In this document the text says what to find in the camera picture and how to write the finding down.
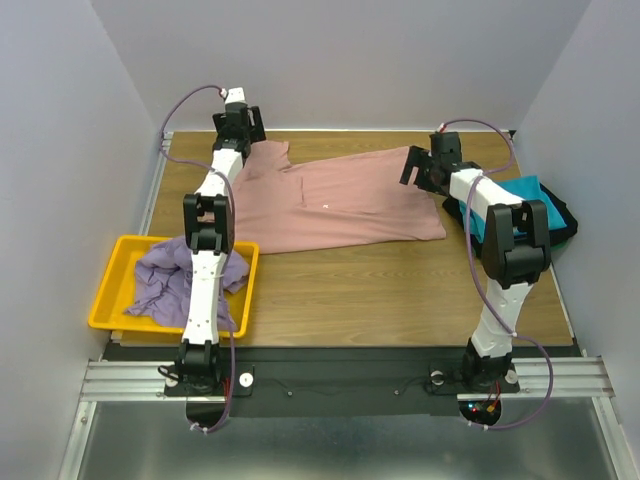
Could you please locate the pink graphic t-shirt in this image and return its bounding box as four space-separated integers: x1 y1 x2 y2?
233 141 446 254

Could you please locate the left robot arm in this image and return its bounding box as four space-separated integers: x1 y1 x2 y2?
175 88 265 392

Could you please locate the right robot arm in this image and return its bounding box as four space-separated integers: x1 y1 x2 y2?
400 132 551 387

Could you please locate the black folded t-shirt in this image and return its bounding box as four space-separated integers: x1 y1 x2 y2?
442 176 578 258

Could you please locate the teal folded t-shirt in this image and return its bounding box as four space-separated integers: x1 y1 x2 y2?
470 176 569 244

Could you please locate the green folded t-shirt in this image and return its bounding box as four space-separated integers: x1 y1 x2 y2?
550 240 569 252

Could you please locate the lavender t-shirt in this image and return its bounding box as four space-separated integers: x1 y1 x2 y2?
123 236 250 331

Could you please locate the yellow plastic tray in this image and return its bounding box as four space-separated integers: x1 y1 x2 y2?
88 235 260 339

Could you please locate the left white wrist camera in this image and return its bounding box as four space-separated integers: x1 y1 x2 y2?
219 87 248 107

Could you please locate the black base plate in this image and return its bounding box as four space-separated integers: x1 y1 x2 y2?
83 344 588 418

